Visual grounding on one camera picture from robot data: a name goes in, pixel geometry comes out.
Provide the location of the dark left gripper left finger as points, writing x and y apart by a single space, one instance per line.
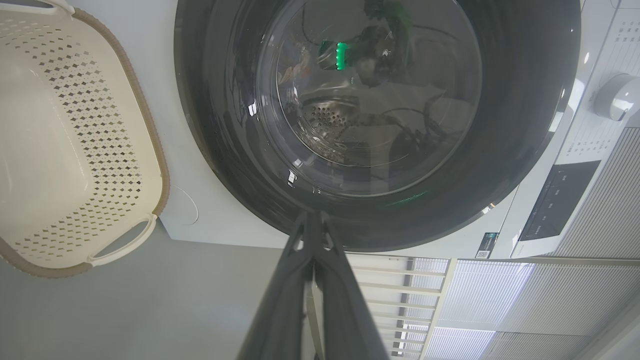
280 310

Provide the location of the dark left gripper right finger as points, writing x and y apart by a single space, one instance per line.
350 320

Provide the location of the black round glass washer door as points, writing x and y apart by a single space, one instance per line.
525 100

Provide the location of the white front-load washing machine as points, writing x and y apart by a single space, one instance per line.
210 220

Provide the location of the steel perforated washer drum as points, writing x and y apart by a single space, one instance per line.
330 120

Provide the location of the black washing machine control panel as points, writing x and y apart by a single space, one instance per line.
560 200

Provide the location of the round white filter cover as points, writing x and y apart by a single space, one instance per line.
185 205

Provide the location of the dark QR code label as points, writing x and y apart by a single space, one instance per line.
487 245

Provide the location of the cream perforated basket brown rim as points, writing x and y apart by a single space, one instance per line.
50 150

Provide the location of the silver round control knob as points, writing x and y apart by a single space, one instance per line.
617 97

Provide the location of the white slatted frame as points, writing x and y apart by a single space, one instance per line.
400 300

